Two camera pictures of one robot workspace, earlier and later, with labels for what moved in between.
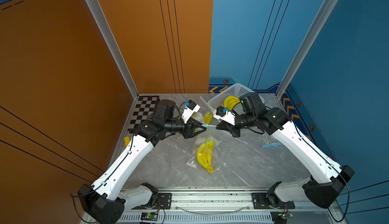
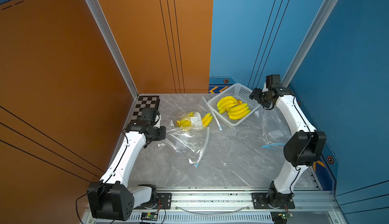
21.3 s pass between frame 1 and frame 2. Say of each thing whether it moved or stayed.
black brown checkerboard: stayed
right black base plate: stayed
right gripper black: moved
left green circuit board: stayed
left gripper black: moved
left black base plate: stayed
